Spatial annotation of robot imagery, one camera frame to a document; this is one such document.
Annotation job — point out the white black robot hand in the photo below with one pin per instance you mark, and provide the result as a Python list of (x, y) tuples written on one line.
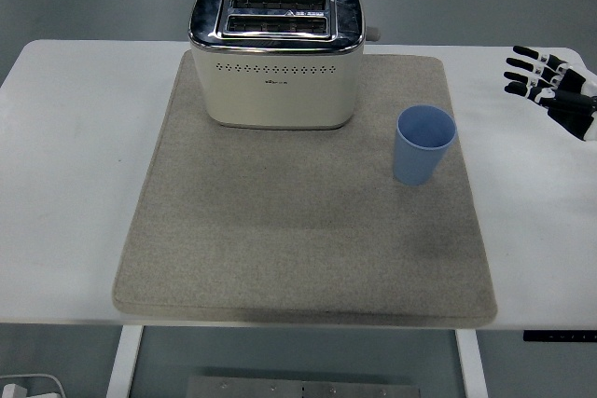
[(576, 106)]

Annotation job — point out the white power adapter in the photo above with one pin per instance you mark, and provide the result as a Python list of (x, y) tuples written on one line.
[(13, 391)]

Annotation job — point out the black table control panel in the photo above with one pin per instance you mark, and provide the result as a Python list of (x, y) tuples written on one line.
[(559, 336)]

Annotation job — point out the grey metal plate with screws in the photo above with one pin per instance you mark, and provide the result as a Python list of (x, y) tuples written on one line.
[(303, 388)]

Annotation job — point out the white table leg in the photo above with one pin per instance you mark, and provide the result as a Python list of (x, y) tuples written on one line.
[(471, 365), (123, 360)]

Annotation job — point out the blue ribbed plastic cup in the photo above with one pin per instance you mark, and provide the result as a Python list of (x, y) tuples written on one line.
[(415, 165)]

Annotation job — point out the beige fabric table mat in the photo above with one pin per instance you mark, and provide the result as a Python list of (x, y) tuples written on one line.
[(280, 230)]

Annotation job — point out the cream and chrome toaster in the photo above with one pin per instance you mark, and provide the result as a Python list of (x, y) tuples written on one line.
[(275, 95)]

